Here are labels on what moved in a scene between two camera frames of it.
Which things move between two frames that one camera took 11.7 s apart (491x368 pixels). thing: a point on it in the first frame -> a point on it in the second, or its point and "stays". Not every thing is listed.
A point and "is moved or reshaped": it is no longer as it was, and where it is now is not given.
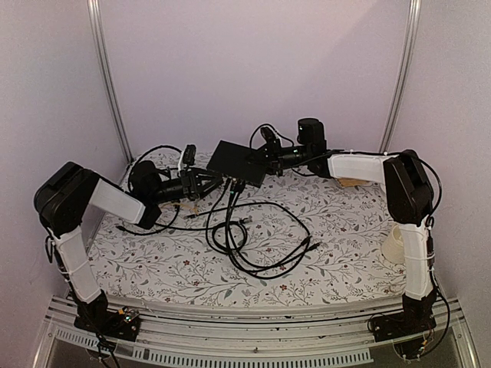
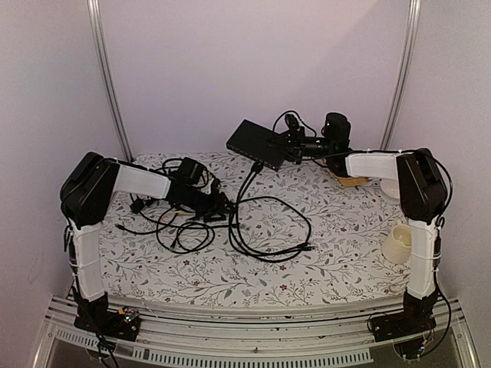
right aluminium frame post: x=413 y=25 stays
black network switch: x=239 y=162 is moved or reshaped
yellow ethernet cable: x=181 y=205 is moved or reshaped
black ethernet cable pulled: x=120 y=228 stays
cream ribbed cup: x=393 y=248 stays
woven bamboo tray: x=350 y=182 stays
